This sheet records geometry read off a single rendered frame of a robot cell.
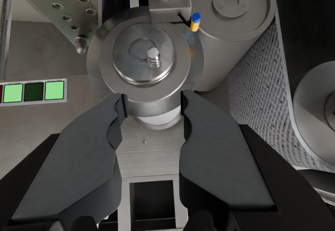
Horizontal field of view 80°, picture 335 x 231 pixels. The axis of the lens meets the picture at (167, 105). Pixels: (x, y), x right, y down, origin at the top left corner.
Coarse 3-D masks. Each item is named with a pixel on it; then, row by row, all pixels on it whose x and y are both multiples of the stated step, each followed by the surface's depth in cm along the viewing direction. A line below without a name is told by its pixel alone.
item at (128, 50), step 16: (128, 32) 24; (144, 32) 24; (160, 32) 24; (112, 48) 23; (128, 48) 23; (144, 48) 23; (160, 48) 23; (128, 64) 23; (144, 64) 23; (128, 80) 23; (144, 80) 23; (160, 80) 24
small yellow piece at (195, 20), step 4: (180, 16) 24; (192, 16) 21; (196, 16) 21; (184, 20) 24; (192, 20) 21; (196, 20) 21; (188, 24) 23; (192, 24) 22; (196, 24) 21; (192, 28) 22; (196, 28) 22
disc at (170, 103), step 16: (112, 16) 26; (128, 16) 26; (96, 32) 26; (192, 32) 26; (96, 48) 26; (192, 48) 25; (96, 64) 25; (192, 64) 25; (96, 80) 25; (192, 80) 25; (176, 96) 24; (128, 112) 24; (144, 112) 24; (160, 112) 24
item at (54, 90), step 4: (48, 84) 59; (52, 84) 59; (56, 84) 59; (60, 84) 59; (48, 88) 59; (52, 88) 59; (56, 88) 59; (60, 88) 59; (48, 92) 58; (52, 92) 58; (56, 92) 58; (60, 92) 58; (48, 96) 58; (52, 96) 58; (56, 96) 58; (60, 96) 58
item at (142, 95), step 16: (144, 16) 26; (112, 32) 26; (176, 32) 26; (176, 48) 25; (112, 64) 25; (176, 64) 25; (112, 80) 25; (176, 80) 24; (128, 96) 24; (144, 96) 24; (160, 96) 24
